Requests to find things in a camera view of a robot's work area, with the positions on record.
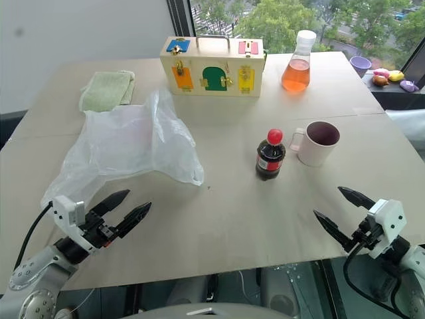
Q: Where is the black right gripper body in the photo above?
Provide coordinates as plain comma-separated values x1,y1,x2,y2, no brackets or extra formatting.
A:
351,215,383,253

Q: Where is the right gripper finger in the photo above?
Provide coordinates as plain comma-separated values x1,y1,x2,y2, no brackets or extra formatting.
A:
337,186,377,211
313,209,359,254

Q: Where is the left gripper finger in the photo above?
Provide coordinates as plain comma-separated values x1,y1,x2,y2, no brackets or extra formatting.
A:
114,201,153,240
88,189,131,219

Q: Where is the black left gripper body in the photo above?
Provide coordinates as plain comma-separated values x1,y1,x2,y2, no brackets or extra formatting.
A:
78,209,120,249

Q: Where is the translucent white plastic bag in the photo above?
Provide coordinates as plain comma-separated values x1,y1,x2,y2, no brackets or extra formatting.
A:
40,88,205,211

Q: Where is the pink plastic mug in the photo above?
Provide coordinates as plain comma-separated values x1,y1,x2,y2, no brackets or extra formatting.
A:
288,120,341,168

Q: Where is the dark rounded shape under table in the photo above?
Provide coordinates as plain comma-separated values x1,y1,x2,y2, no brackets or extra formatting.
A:
260,264,301,315

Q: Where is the pale blue plastic sheet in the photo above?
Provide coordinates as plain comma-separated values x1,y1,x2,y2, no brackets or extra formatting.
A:
384,108,425,149

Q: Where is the small cola bottle red cap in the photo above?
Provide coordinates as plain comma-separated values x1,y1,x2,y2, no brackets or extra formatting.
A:
254,128,284,182

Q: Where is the black window sill shelf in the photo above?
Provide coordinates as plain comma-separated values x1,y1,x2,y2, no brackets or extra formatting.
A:
361,73,425,111

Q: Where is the folded green towel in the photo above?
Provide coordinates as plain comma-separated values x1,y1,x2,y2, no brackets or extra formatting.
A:
78,70,137,114

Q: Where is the grey rounded robot torso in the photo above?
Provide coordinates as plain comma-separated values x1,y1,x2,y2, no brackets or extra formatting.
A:
137,301,288,319

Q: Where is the purple plush toy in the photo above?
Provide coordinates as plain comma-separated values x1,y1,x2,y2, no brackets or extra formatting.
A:
398,79,420,92

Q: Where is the black furniture piece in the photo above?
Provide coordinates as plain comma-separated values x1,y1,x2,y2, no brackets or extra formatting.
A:
0,110,34,152

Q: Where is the purple plastic bowl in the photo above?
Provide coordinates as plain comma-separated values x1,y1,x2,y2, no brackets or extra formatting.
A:
349,55,373,79

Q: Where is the flask with orange liquid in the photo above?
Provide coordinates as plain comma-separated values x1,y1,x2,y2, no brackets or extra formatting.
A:
281,29,317,94

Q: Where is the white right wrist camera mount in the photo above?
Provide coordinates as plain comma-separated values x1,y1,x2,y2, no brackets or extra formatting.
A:
366,198,407,261

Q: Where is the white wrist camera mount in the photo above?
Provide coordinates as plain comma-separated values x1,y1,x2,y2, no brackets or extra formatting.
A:
366,198,407,261
52,195,98,254

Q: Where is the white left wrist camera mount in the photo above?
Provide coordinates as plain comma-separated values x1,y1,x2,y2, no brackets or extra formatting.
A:
52,195,98,254

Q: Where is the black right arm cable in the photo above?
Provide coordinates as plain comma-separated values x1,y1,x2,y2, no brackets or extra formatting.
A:
343,245,411,319

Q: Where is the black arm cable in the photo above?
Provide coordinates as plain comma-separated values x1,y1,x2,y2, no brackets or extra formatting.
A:
343,245,411,319
13,201,54,272

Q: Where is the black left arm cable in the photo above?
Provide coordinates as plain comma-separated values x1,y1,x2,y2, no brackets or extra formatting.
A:
13,201,54,272

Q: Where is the black slanted window frame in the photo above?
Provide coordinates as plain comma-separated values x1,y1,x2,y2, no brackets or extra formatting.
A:
402,39,425,91

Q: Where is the wooden lock box with handle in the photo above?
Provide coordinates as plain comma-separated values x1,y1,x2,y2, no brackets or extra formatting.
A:
159,35,268,98

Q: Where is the dark window frame post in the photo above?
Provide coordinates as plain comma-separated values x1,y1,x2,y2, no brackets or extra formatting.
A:
165,0,197,38

